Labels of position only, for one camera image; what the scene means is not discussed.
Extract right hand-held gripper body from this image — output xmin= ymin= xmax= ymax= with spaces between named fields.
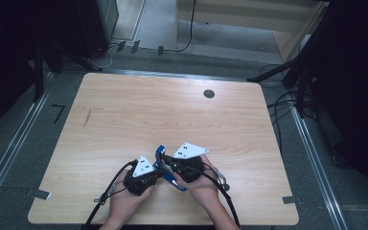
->
xmin=172 ymin=142 xmax=210 ymax=184

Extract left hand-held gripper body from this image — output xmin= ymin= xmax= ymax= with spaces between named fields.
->
xmin=123 ymin=155 xmax=161 ymax=196

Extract blue stapler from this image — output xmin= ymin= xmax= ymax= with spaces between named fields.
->
xmin=152 ymin=145 xmax=188 ymax=193

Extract person's right hand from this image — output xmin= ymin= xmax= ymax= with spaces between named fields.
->
xmin=172 ymin=156 xmax=226 ymax=212

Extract person's left hand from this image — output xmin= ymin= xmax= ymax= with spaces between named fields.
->
xmin=106 ymin=178 xmax=156 ymax=221

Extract grey tape piece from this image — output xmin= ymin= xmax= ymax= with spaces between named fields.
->
xmin=25 ymin=188 xmax=53 ymax=201
xmin=282 ymin=195 xmax=302 ymax=206

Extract black metal stand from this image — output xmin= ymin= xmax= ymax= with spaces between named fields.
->
xmin=246 ymin=47 xmax=321 ymax=120
xmin=32 ymin=36 xmax=104 ymax=104

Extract pale wooden furniture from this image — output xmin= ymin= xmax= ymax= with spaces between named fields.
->
xmin=172 ymin=0 xmax=331 ymax=64

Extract dark cabinet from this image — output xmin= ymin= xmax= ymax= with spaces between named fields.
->
xmin=73 ymin=0 xmax=120 ymax=60

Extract left hand-held gripper cable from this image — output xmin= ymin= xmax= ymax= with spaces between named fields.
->
xmin=81 ymin=159 xmax=139 ymax=230

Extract hand-held gripper cable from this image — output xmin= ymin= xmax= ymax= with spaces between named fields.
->
xmin=200 ymin=162 xmax=242 ymax=229
xmin=81 ymin=159 xmax=139 ymax=230

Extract right hand-held gripper cable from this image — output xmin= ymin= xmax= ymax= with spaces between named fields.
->
xmin=200 ymin=162 xmax=242 ymax=229

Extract black floor cables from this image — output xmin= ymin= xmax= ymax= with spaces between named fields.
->
xmin=259 ymin=62 xmax=318 ymax=156

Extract white floor cable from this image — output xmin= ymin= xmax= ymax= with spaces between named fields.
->
xmin=86 ymin=43 xmax=120 ymax=70

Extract black hanging cable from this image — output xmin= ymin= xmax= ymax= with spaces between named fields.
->
xmin=157 ymin=0 xmax=198 ymax=57

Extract metal floor rail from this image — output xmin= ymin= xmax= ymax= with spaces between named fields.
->
xmin=0 ymin=71 xmax=54 ymax=213
xmin=288 ymin=104 xmax=349 ymax=230

